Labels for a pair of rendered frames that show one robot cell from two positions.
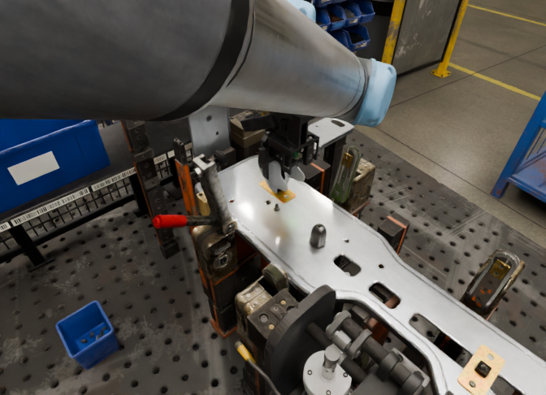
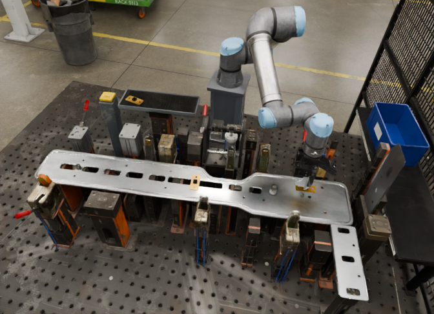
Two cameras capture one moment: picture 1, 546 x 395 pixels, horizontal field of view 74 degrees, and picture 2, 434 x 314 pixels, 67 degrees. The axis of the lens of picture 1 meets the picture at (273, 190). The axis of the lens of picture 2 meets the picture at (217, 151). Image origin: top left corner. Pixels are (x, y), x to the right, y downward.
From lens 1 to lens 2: 1.40 m
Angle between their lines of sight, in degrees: 85
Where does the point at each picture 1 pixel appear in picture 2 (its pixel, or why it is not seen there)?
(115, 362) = not seen: hidden behind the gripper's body
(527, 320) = (168, 304)
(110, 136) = (411, 175)
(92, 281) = (350, 181)
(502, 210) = not seen: outside the picture
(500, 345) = (192, 194)
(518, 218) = not seen: outside the picture
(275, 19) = (253, 50)
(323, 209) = (286, 209)
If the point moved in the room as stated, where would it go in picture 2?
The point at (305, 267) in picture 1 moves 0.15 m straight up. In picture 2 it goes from (267, 179) to (272, 156)
